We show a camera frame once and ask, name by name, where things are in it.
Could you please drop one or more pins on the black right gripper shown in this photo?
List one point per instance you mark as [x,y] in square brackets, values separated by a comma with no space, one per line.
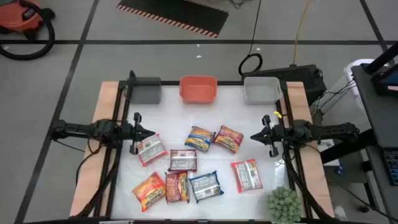
[276,133]

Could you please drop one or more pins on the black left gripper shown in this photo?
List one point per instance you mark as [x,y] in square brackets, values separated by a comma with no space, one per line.
[135,133]

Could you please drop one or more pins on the orange chicken ramen pack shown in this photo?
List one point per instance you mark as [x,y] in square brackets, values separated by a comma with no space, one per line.
[149,191]
[151,150]
[247,176]

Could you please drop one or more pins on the red beef ramen pack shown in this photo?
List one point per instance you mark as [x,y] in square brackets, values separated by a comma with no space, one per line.
[177,187]
[183,160]
[228,139]

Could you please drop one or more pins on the blue soy sauce ramen pack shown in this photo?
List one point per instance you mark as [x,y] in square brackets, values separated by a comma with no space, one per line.
[206,187]
[199,139]

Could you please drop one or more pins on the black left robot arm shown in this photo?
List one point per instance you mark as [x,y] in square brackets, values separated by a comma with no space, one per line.
[77,129]

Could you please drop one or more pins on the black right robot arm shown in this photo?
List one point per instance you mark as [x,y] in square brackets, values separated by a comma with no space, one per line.
[329,130]

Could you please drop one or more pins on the dark grey translucent bin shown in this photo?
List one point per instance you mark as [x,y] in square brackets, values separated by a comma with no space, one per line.
[145,93]

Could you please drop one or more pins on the light grey plastic bin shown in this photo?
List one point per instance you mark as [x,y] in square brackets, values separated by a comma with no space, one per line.
[262,91]

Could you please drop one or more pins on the white printed paper sheet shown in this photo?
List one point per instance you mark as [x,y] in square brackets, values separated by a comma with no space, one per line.
[329,144]

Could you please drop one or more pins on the orange plastic bin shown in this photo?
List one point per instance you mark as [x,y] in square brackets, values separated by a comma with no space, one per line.
[198,90]

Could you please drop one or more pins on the black equipment case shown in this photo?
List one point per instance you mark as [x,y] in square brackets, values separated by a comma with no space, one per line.
[298,76]

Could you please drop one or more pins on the green artificial succulent plant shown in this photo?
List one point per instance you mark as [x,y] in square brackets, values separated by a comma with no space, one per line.
[284,205]

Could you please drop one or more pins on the dark grey desk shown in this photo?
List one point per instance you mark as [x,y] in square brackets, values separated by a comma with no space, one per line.
[373,118]

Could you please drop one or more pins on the black hazard-striped floor mat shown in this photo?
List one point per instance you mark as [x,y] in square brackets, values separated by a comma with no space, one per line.
[174,14]

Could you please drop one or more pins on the black keyboard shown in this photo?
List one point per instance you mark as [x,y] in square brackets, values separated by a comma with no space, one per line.
[392,166]

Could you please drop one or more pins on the black laptop screen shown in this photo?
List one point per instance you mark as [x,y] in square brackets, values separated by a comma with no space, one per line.
[388,82]

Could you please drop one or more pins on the black diagonal support bar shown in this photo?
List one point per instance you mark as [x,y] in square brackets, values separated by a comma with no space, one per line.
[382,57]

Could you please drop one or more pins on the orange shop vacuum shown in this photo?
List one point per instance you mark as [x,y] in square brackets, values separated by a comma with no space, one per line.
[18,17]

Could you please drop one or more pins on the black aluminium table frame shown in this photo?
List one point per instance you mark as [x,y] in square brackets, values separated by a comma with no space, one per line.
[170,83]

